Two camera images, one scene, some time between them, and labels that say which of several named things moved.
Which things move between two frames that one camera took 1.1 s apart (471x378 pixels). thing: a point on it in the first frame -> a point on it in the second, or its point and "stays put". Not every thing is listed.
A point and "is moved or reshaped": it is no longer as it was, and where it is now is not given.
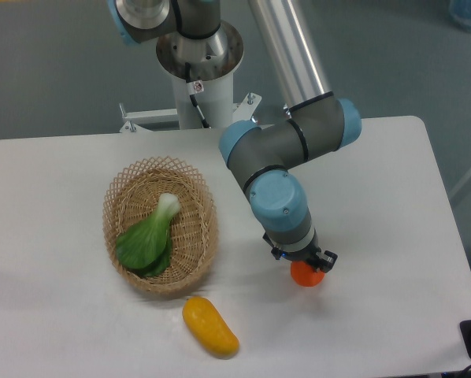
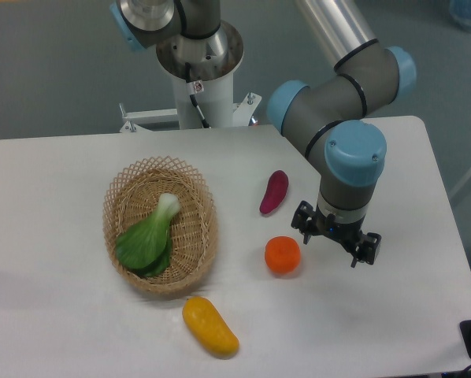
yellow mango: (210, 328) stays put
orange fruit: (305, 275) is moved or reshaped
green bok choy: (146, 249) stays put
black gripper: (312, 254) -> (309, 221)
